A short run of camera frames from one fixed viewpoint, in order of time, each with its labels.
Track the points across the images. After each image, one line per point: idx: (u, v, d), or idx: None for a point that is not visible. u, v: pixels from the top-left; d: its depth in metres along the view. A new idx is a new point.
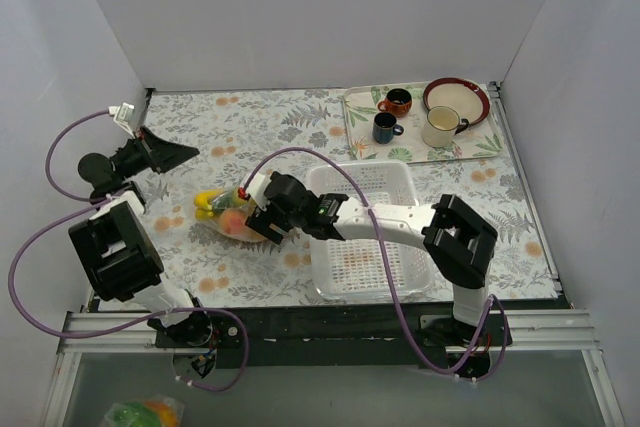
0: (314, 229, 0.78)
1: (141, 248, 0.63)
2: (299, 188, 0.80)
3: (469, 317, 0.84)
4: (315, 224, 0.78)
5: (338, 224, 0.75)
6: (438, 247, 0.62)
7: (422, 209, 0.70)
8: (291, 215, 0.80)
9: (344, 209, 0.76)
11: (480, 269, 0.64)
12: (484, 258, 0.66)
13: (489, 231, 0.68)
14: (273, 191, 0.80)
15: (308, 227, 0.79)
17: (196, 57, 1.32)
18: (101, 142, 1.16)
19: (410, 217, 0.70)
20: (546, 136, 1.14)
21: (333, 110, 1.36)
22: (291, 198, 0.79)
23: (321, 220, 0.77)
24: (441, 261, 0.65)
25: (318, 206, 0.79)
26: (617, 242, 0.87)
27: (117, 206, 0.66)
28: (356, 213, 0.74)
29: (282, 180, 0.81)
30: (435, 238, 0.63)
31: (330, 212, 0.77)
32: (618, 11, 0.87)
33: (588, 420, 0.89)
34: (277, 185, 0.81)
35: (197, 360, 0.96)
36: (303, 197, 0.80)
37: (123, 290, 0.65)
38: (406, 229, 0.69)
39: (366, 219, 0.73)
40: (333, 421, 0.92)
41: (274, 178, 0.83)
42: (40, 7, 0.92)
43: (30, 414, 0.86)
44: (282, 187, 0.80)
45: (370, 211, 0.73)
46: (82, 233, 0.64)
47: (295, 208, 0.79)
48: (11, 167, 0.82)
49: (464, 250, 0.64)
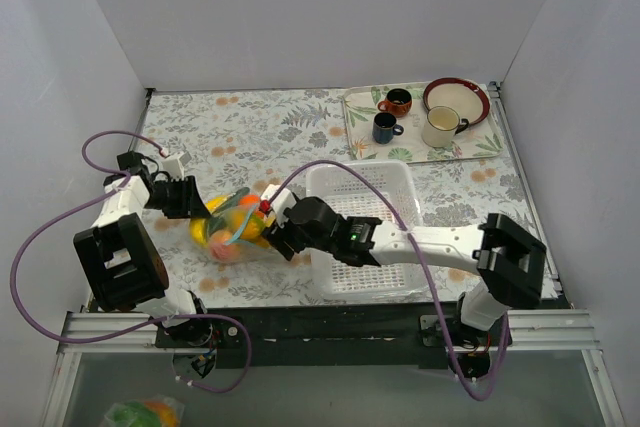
0: (346, 256, 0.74)
1: (150, 268, 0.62)
2: (330, 213, 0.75)
3: (482, 323, 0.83)
4: (348, 252, 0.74)
5: (374, 250, 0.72)
6: (491, 271, 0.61)
7: (468, 230, 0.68)
8: (320, 241, 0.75)
9: (377, 235, 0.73)
11: (535, 290, 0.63)
12: (536, 277, 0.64)
13: (539, 245, 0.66)
14: (303, 215, 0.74)
15: (338, 255, 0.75)
17: (196, 57, 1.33)
18: (102, 140, 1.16)
19: (456, 239, 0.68)
20: (546, 137, 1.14)
21: (333, 110, 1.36)
22: (323, 223, 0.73)
23: (355, 247, 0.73)
24: (492, 286, 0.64)
25: (350, 231, 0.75)
26: (617, 242, 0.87)
27: (123, 218, 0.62)
28: (394, 238, 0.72)
29: (311, 203, 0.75)
30: (487, 263, 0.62)
31: (363, 238, 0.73)
32: (618, 12, 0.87)
33: (587, 418, 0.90)
34: (307, 210, 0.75)
35: (197, 360, 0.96)
36: (335, 221, 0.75)
37: (126, 303, 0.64)
38: (453, 252, 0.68)
39: (406, 244, 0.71)
40: (333, 420, 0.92)
41: (300, 201, 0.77)
42: (39, 6, 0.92)
43: (30, 413, 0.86)
44: (313, 212, 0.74)
45: (410, 236, 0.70)
46: (88, 242, 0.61)
47: (326, 234, 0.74)
48: (11, 166, 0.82)
49: (519, 274, 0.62)
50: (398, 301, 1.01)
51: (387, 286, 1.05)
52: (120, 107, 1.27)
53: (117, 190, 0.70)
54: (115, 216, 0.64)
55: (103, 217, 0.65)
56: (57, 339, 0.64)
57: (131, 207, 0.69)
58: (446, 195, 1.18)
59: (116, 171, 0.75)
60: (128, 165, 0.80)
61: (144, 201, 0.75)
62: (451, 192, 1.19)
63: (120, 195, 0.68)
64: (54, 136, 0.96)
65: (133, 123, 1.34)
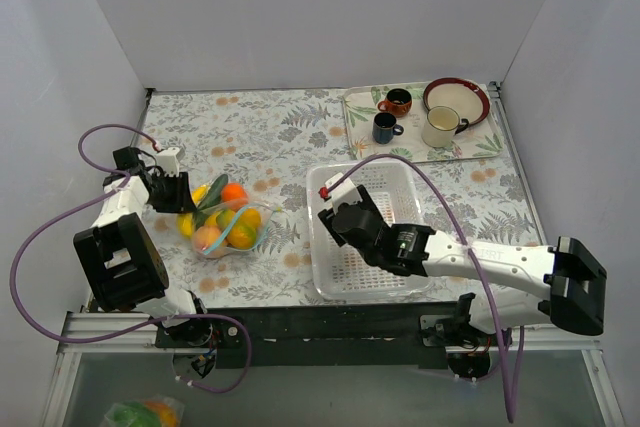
0: (394, 265, 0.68)
1: (150, 268, 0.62)
2: (375, 220, 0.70)
3: (487, 327, 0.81)
4: (395, 261, 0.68)
5: (427, 262, 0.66)
6: (568, 300, 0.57)
7: (537, 250, 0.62)
8: (364, 250, 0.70)
9: (431, 245, 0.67)
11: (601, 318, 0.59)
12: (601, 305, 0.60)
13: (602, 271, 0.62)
14: (346, 223, 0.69)
15: (385, 265, 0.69)
17: (196, 57, 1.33)
18: (103, 140, 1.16)
19: (524, 260, 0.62)
20: (546, 137, 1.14)
21: (333, 110, 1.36)
22: (367, 231, 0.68)
23: (402, 257, 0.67)
24: (562, 314, 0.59)
25: (397, 239, 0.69)
26: (617, 242, 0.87)
27: (123, 218, 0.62)
28: (451, 251, 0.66)
29: (355, 211, 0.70)
30: (564, 291, 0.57)
31: (410, 247, 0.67)
32: (618, 13, 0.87)
33: (587, 419, 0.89)
34: (350, 218, 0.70)
35: (197, 360, 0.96)
36: (380, 229, 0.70)
37: (126, 303, 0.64)
38: (520, 275, 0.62)
39: (465, 259, 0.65)
40: (333, 420, 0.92)
41: (343, 208, 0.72)
42: (39, 7, 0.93)
43: (30, 413, 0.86)
44: (357, 219, 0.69)
45: (470, 251, 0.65)
46: (87, 242, 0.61)
47: (371, 243, 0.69)
48: (12, 167, 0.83)
49: (591, 302, 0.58)
50: (398, 301, 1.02)
51: (387, 286, 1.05)
52: (120, 108, 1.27)
53: (117, 189, 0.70)
54: (115, 216, 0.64)
55: (103, 217, 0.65)
56: (57, 338, 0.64)
57: (131, 207, 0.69)
58: (446, 195, 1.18)
59: (115, 170, 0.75)
60: (127, 164, 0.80)
61: (144, 199, 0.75)
62: (451, 192, 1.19)
63: (120, 195, 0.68)
64: (54, 136, 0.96)
65: (133, 123, 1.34)
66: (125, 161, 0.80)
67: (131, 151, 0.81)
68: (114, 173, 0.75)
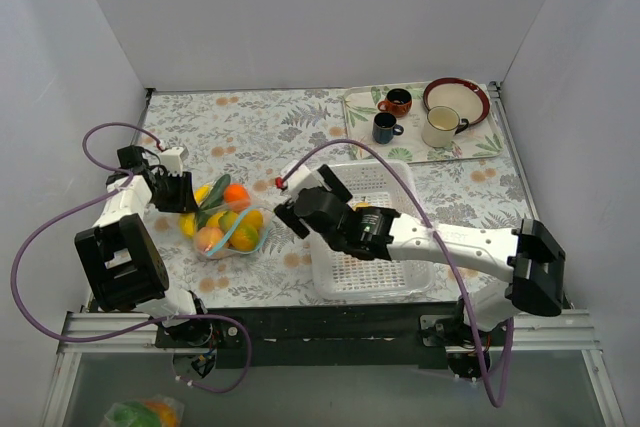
0: (357, 249, 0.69)
1: (151, 268, 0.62)
2: (337, 203, 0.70)
3: (484, 324, 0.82)
4: (358, 245, 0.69)
5: (391, 246, 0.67)
6: (529, 282, 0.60)
7: (501, 234, 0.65)
8: (327, 234, 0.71)
9: (396, 228, 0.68)
11: (560, 299, 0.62)
12: (560, 286, 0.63)
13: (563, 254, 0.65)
14: (307, 207, 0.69)
15: (348, 248, 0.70)
17: (196, 57, 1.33)
18: (103, 140, 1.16)
19: (488, 243, 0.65)
20: (546, 137, 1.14)
21: (333, 110, 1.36)
22: (329, 215, 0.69)
23: (366, 240, 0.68)
24: (522, 293, 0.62)
25: (361, 221, 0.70)
26: (617, 241, 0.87)
27: (125, 219, 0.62)
28: (416, 235, 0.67)
29: (316, 194, 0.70)
30: (525, 272, 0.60)
31: (373, 230, 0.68)
32: (618, 12, 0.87)
33: (587, 419, 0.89)
34: (311, 201, 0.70)
35: (197, 360, 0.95)
36: (342, 212, 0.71)
37: (126, 304, 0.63)
38: (485, 256, 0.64)
39: (430, 242, 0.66)
40: (333, 420, 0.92)
41: (305, 191, 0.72)
42: (39, 5, 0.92)
43: (30, 413, 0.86)
44: (318, 203, 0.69)
45: (436, 233, 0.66)
46: (88, 242, 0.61)
47: (333, 227, 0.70)
48: (12, 167, 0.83)
49: (551, 283, 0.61)
50: (398, 301, 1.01)
51: (387, 286, 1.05)
52: (120, 107, 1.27)
53: (120, 189, 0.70)
54: (117, 216, 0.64)
55: (105, 217, 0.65)
56: (57, 337, 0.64)
57: (133, 207, 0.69)
58: (446, 195, 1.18)
59: (119, 170, 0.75)
60: (130, 163, 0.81)
61: (147, 198, 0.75)
62: (451, 191, 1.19)
63: (123, 195, 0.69)
64: (54, 136, 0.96)
65: (133, 123, 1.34)
66: (128, 161, 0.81)
67: (134, 151, 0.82)
68: (118, 173, 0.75)
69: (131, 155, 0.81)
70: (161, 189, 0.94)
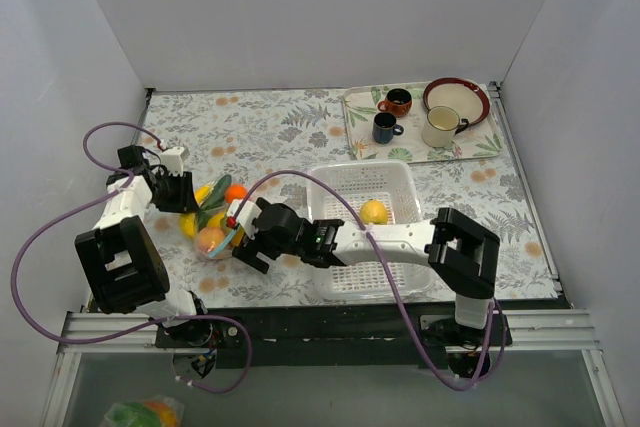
0: (313, 258, 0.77)
1: (151, 271, 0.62)
2: (294, 217, 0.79)
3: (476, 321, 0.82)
4: (314, 253, 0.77)
5: (337, 251, 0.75)
6: (444, 265, 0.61)
7: (421, 226, 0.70)
8: (286, 246, 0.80)
9: (341, 235, 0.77)
11: (488, 280, 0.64)
12: (487, 267, 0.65)
13: (490, 237, 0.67)
14: (267, 221, 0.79)
15: (306, 257, 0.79)
17: (196, 57, 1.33)
18: (103, 140, 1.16)
19: (411, 235, 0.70)
20: (546, 137, 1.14)
21: (333, 110, 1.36)
22: (287, 228, 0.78)
23: (320, 249, 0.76)
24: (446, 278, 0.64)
25: (315, 233, 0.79)
26: (617, 242, 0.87)
27: (125, 221, 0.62)
28: (355, 239, 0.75)
29: (276, 211, 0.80)
30: (440, 257, 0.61)
31: (327, 239, 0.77)
32: (618, 12, 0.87)
33: (586, 418, 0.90)
34: (271, 217, 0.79)
35: (197, 360, 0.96)
36: (299, 225, 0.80)
37: (126, 306, 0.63)
38: (408, 249, 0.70)
39: (365, 243, 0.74)
40: (333, 420, 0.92)
41: (265, 208, 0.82)
42: (39, 5, 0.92)
43: (30, 413, 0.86)
44: (277, 218, 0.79)
45: (368, 234, 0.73)
46: (89, 245, 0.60)
47: (291, 238, 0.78)
48: (12, 167, 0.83)
49: (471, 265, 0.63)
50: (398, 301, 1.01)
51: (387, 286, 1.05)
52: (120, 107, 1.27)
53: (120, 191, 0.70)
54: (118, 218, 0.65)
55: (106, 219, 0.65)
56: (57, 339, 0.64)
57: (134, 209, 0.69)
58: (446, 195, 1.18)
59: (119, 170, 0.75)
60: (130, 163, 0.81)
61: (147, 197, 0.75)
62: (451, 192, 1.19)
63: (123, 197, 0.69)
64: (55, 136, 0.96)
65: (133, 123, 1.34)
66: (128, 161, 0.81)
67: (134, 151, 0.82)
68: (118, 173, 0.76)
69: (132, 155, 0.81)
70: (161, 189, 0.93)
